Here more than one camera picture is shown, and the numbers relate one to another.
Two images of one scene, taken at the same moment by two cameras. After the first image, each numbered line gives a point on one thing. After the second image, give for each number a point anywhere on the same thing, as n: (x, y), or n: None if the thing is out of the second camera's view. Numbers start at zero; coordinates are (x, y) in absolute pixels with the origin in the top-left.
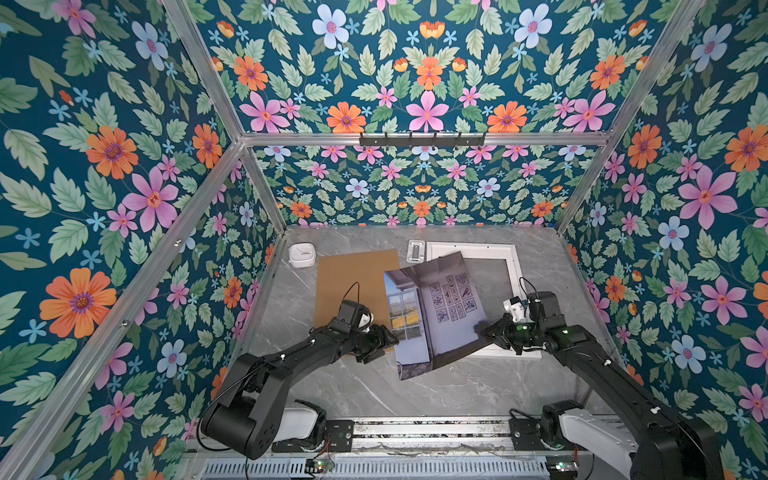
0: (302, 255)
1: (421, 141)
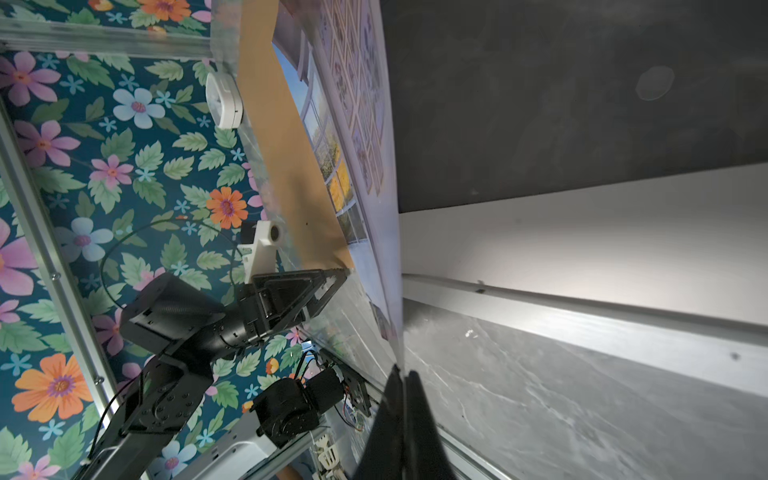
0: (225, 100)
1: None
